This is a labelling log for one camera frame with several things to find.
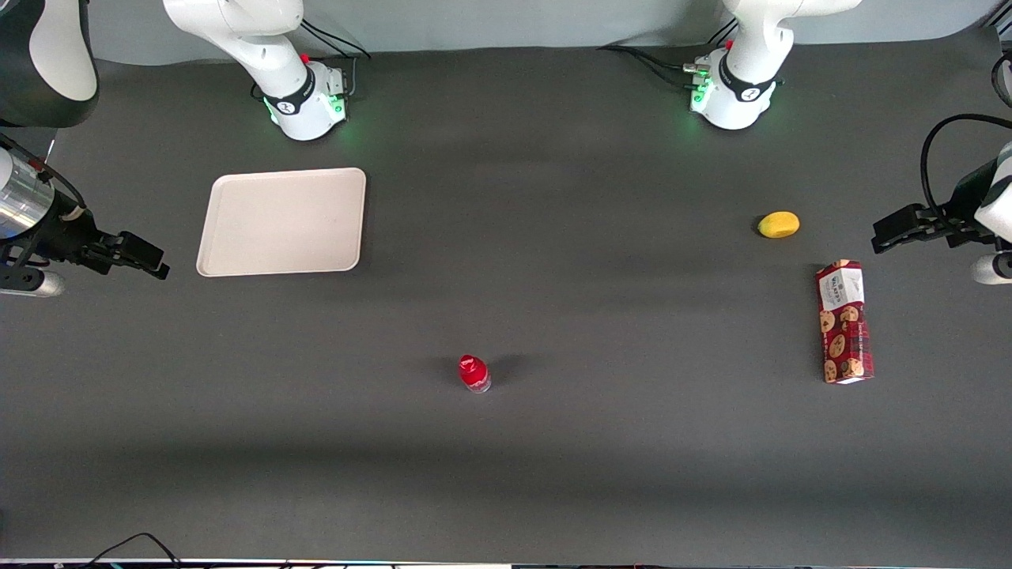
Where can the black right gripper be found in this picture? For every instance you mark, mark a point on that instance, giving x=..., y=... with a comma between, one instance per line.
x=65, y=238

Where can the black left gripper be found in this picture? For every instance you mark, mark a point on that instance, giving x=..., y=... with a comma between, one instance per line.
x=959, y=205

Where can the red coke bottle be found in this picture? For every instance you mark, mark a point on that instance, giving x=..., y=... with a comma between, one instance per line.
x=474, y=373

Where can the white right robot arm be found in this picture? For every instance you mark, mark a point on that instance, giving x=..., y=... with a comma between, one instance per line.
x=269, y=47

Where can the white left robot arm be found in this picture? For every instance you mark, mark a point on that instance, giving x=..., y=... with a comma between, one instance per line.
x=743, y=87

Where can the beige plastic tray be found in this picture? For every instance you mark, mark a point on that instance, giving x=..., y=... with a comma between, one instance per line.
x=281, y=221

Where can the red cookie box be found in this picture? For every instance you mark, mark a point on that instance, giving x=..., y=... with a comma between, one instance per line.
x=844, y=324

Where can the yellow lemon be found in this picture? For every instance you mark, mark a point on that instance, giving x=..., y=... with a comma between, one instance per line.
x=779, y=224

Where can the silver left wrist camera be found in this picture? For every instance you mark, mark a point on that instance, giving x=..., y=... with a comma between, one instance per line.
x=990, y=269

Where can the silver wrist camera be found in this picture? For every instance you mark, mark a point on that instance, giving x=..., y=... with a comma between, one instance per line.
x=990, y=269
x=35, y=284

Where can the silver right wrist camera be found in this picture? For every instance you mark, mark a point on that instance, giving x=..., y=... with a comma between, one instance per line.
x=35, y=284

